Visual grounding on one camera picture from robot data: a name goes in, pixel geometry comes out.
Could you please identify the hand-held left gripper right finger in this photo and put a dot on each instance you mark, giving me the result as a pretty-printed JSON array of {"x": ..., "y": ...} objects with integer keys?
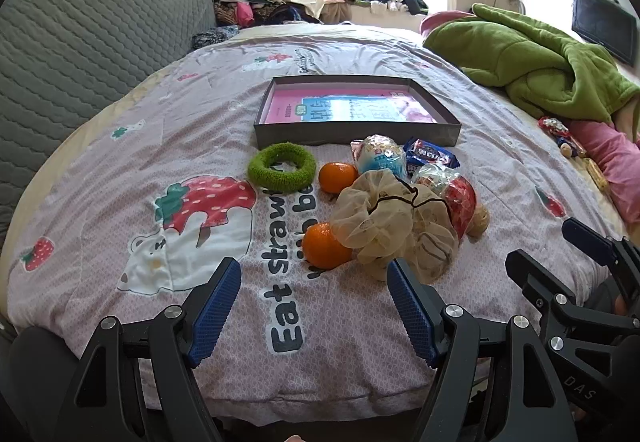
[{"x": 410, "y": 307}]

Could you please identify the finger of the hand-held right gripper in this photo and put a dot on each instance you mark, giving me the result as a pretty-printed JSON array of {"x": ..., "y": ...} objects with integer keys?
[
  {"x": 590, "y": 244},
  {"x": 537, "y": 279}
]

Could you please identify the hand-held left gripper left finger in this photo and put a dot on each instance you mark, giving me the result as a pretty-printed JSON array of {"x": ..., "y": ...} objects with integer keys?
[{"x": 220, "y": 302}]

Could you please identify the walnut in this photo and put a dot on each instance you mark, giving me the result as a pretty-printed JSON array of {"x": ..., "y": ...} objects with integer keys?
[{"x": 480, "y": 222}]

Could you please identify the beige mesh scrunchie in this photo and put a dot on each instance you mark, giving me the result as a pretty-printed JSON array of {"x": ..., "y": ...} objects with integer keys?
[{"x": 370, "y": 217}]

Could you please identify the orange mandarin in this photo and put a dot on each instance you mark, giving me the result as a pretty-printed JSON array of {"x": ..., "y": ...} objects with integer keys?
[
  {"x": 336, "y": 178},
  {"x": 322, "y": 247}
]

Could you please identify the red egg-shaped toy packet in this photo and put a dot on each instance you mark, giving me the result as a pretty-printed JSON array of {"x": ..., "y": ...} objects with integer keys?
[{"x": 460, "y": 202}]

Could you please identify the blue egg-shaped toy packet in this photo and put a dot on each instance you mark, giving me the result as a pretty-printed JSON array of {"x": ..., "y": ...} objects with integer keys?
[{"x": 382, "y": 159}]

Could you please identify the blue cookie packet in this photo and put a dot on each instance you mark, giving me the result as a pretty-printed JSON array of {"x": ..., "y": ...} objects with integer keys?
[{"x": 427, "y": 154}]

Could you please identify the grey shallow cardboard box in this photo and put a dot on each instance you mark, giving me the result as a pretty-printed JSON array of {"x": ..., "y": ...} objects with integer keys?
[{"x": 350, "y": 134}]

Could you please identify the yellow snack packet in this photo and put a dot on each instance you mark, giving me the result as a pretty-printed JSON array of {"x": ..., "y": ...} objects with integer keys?
[{"x": 597, "y": 174}]

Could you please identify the pink blanket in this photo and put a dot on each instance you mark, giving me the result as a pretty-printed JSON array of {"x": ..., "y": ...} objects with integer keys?
[{"x": 610, "y": 156}]

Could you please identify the blue candy wrapper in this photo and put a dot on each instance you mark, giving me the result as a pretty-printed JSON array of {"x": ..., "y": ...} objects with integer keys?
[{"x": 572, "y": 145}]

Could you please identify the green fleece blanket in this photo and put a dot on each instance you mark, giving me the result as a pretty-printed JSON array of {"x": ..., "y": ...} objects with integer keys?
[{"x": 525, "y": 56}]

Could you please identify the dark patterned cloth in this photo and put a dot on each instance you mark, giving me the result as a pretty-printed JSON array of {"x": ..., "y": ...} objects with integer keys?
[{"x": 212, "y": 37}]

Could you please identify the pink pillow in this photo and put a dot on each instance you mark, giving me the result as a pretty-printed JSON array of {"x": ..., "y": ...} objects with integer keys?
[{"x": 440, "y": 19}]

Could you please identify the grey quilted headboard cover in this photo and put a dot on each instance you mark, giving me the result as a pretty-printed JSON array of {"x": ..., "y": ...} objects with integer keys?
[{"x": 90, "y": 51}]

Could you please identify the black wall television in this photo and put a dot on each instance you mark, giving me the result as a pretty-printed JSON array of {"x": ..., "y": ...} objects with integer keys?
[{"x": 602, "y": 24}]

